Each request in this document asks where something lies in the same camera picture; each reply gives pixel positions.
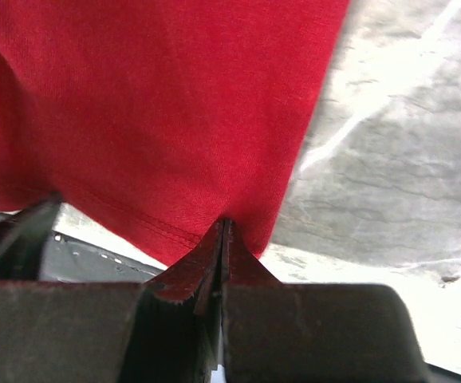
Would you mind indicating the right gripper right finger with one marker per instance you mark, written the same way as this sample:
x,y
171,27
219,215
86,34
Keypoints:
x,y
324,332

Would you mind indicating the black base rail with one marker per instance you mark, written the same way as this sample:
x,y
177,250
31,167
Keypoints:
x,y
66,257

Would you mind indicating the dark red t shirt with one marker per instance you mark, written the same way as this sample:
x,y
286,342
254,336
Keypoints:
x,y
155,118

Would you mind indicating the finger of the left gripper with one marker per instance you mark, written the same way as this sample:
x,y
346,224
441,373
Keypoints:
x,y
23,237

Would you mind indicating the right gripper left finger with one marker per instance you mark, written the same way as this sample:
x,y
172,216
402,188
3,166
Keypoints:
x,y
164,330

